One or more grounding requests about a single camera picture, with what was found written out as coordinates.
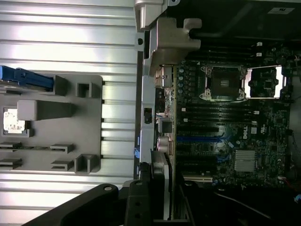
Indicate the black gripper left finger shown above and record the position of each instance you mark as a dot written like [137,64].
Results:
[82,207]

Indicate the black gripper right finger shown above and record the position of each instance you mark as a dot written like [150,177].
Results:
[188,212]

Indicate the blue expansion slot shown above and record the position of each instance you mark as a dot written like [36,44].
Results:
[197,139]

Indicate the blue case latch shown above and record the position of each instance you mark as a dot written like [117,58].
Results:
[136,153]

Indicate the silver chipset heatsink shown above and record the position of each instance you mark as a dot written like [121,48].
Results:
[245,160]

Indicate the grey parts rack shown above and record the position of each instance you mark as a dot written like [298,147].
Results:
[65,131]

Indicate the green RAM stick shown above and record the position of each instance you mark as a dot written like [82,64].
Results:
[30,148]

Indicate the green motherboard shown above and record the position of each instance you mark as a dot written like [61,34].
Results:
[235,122]

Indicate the open PC case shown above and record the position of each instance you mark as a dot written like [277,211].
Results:
[148,113]

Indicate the CPU chip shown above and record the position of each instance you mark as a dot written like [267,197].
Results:
[13,122]

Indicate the CPU socket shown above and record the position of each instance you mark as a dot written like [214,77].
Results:
[223,83]

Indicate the hard disk with blue caddy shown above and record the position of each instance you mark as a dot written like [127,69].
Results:
[33,78]

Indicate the metal socket cover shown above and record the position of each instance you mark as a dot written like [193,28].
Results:
[279,82]

